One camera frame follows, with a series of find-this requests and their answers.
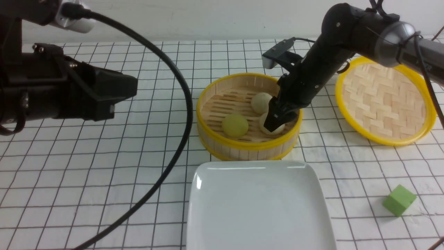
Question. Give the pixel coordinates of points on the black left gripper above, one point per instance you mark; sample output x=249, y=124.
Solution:
x=49, y=84

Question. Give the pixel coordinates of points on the woven bamboo steamer lid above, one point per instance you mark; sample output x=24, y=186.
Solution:
x=389, y=106

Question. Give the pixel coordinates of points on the bamboo steamer basket yellow rim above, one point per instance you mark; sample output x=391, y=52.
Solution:
x=232, y=94

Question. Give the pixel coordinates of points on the green foam cube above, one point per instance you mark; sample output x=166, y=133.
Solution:
x=399, y=200

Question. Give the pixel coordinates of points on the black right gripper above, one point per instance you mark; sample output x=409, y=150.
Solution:
x=304, y=80

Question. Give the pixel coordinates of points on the beige steamed bun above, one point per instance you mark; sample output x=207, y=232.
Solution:
x=259, y=103
x=270, y=125

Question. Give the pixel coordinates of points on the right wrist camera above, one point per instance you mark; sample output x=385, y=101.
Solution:
x=280, y=55

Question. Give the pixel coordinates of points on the white square plate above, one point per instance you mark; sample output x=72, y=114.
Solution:
x=258, y=205

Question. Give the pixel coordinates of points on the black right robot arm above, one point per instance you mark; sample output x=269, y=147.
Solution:
x=346, y=31

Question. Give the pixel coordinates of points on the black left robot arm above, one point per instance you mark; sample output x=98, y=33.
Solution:
x=42, y=12

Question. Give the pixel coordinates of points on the yellow steamed bun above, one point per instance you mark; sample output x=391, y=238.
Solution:
x=235, y=125

